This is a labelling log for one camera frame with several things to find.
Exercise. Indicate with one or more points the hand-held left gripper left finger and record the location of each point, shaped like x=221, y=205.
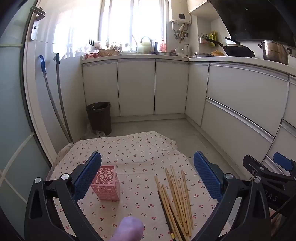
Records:
x=86, y=178

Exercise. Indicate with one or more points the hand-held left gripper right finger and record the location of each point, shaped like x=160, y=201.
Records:
x=207, y=178

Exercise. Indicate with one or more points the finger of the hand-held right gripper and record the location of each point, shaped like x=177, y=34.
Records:
x=281, y=160
x=249, y=163

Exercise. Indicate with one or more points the pink perforated utensil holder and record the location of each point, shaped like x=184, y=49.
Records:
x=108, y=190

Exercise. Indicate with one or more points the bunch of wooden chopsticks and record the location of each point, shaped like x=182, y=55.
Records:
x=179, y=204

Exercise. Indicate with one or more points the person's left hand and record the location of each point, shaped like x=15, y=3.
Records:
x=129, y=229

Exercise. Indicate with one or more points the white drawer front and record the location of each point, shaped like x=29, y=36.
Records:
x=242, y=92
x=286, y=143
x=291, y=99
x=231, y=139

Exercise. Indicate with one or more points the clear plastic bag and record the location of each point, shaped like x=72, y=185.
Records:
x=92, y=134

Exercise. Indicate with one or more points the cherry print tablecloth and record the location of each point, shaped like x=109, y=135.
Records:
x=138, y=150

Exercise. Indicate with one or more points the brown trash bin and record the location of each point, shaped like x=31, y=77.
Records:
x=99, y=118

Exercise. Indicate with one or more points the narrow white cabinet door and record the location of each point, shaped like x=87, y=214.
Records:
x=196, y=92

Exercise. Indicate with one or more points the steel stockpot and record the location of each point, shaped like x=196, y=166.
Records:
x=275, y=53

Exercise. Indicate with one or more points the black wok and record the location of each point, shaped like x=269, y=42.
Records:
x=238, y=51

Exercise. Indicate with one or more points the frosted glass door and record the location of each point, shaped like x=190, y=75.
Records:
x=11, y=92

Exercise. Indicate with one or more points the orange clay pot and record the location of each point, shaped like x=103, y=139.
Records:
x=217, y=53

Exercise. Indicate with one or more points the steel bowl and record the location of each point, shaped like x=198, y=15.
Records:
x=203, y=55

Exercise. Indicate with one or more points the red plastic basket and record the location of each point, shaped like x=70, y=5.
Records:
x=92, y=56

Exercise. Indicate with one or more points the wicker basket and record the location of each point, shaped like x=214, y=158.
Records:
x=108, y=53

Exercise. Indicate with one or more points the white kettle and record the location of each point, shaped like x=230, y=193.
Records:
x=186, y=49

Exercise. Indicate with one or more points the steel basin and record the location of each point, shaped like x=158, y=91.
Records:
x=167, y=54

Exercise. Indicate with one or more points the cluster of small bottles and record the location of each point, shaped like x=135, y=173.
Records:
x=114, y=46

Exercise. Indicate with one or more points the pink bottle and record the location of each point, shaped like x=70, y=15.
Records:
x=162, y=45

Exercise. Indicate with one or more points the chrome faucet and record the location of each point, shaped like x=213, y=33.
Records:
x=151, y=46

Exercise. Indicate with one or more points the black range hood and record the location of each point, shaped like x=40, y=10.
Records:
x=254, y=18

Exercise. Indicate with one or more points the pale plastic jug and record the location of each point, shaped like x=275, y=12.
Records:
x=145, y=45

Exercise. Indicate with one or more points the water heater pipes and valves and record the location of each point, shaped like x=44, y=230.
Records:
x=179, y=34

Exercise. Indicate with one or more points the bright kitchen window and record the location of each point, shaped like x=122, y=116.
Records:
x=120, y=20

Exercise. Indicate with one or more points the white water heater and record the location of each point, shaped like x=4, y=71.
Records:
x=181, y=14

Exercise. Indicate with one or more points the wall rack with yellow sponges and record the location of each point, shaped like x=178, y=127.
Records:
x=207, y=39

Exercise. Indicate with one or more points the black wall hooks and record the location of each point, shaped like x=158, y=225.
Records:
x=91, y=42

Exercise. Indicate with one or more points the white wall cabinet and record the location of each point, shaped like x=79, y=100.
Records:
x=196, y=5

